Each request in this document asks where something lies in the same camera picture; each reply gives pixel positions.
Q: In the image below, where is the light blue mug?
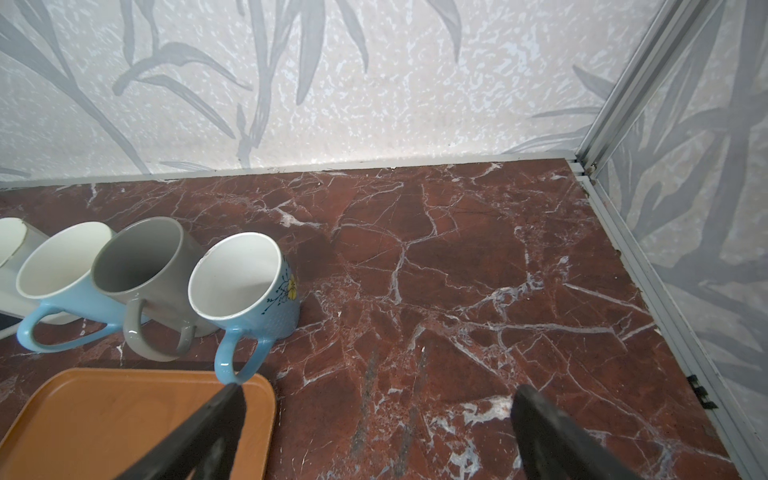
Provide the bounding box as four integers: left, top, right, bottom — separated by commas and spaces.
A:
16, 221, 125, 353

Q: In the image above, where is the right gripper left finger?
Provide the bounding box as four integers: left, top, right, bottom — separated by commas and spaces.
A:
118, 383, 247, 479

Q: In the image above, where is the grey mug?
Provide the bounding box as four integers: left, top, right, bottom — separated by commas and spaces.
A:
91, 217, 220, 362

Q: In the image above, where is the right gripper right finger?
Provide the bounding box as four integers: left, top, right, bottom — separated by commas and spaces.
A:
511, 384, 638, 479

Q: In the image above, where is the white ceramic mug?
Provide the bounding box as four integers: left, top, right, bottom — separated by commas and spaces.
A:
1, 217, 77, 338

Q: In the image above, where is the blue speckled mug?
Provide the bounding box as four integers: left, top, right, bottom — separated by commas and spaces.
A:
187, 232, 300, 384

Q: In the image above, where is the orange rubber tray mat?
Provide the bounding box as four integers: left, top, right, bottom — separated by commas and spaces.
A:
0, 367, 278, 480

